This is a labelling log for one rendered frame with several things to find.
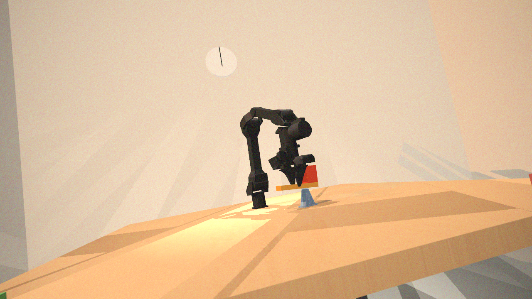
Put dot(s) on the orange bar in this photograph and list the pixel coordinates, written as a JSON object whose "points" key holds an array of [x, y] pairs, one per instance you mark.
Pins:
{"points": [[310, 179]]}

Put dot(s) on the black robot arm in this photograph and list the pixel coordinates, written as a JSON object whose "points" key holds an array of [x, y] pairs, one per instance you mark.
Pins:
{"points": [[295, 129]]}

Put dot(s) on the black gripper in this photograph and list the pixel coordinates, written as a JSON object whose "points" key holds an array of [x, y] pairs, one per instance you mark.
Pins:
{"points": [[296, 173]]}

